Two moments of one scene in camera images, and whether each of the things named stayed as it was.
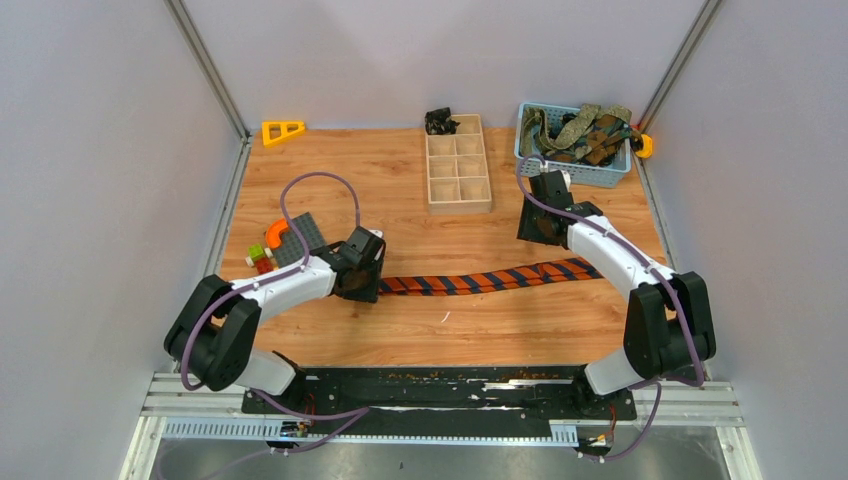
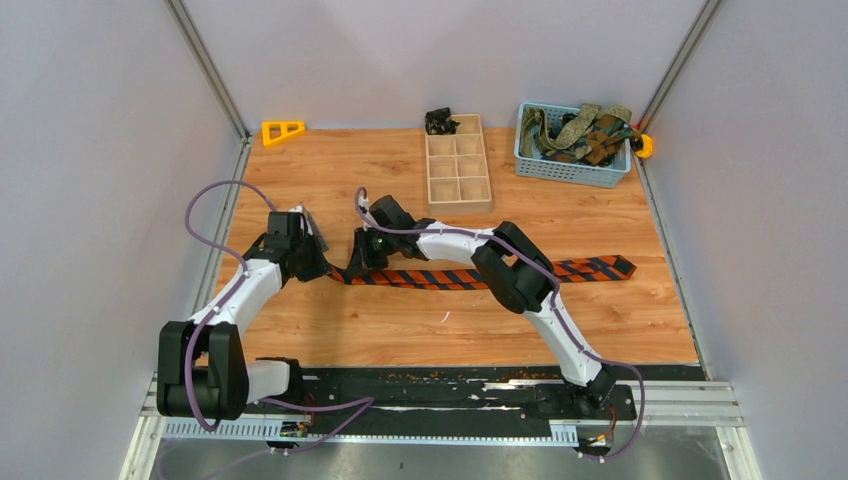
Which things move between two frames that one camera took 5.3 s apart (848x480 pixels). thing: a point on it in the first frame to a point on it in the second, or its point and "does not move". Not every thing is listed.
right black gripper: [526, 231] to [364, 262]
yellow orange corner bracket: [647, 150] does not move
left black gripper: [372, 293] to [321, 267]
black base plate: [499, 396] does not move
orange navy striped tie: [571, 269] does not move
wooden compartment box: [457, 169] does not move
